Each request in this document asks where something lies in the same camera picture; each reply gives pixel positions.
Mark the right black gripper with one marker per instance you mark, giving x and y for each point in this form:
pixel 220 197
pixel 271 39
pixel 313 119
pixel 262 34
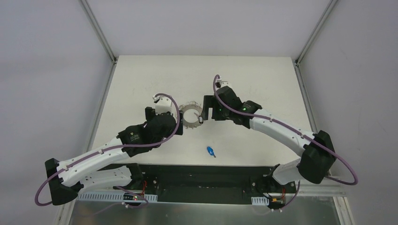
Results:
pixel 207 107

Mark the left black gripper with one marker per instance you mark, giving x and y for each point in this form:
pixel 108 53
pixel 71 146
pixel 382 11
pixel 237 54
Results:
pixel 179 123

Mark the metal disc with keyrings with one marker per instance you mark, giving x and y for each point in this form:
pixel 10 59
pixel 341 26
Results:
pixel 191 114

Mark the blue-headed key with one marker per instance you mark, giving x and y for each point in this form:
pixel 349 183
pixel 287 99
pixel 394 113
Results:
pixel 211 151

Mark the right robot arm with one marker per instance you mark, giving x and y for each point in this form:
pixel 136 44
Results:
pixel 315 150

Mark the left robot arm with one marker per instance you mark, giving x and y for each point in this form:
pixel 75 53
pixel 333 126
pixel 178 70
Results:
pixel 69 178

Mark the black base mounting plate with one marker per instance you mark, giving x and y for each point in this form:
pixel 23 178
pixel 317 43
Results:
pixel 205 184

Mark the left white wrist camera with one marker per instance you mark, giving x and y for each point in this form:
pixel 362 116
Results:
pixel 163 104

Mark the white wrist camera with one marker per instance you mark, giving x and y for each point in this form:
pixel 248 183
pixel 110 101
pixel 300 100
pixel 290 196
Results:
pixel 163 104
pixel 220 83

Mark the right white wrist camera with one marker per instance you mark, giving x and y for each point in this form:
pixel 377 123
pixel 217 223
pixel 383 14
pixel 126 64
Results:
pixel 220 83

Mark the left aluminium frame post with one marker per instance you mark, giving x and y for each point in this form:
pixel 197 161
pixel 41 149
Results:
pixel 98 30

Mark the aluminium frame post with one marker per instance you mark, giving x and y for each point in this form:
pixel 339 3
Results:
pixel 98 30
pixel 317 29

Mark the right aluminium frame post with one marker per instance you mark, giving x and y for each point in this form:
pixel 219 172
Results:
pixel 317 29

